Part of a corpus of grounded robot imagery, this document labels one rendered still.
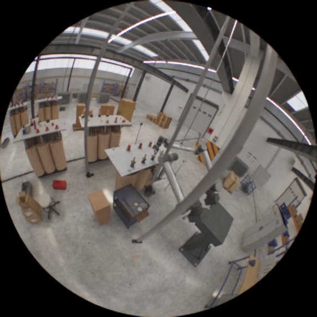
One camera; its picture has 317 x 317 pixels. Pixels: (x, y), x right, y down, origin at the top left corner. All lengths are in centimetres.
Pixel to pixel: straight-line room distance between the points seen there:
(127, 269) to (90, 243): 98
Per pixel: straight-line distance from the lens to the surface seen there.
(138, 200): 209
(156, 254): 281
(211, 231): 203
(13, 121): 761
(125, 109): 670
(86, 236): 274
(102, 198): 198
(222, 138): 647
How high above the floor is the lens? 265
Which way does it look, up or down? 32 degrees down
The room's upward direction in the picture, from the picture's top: 25 degrees clockwise
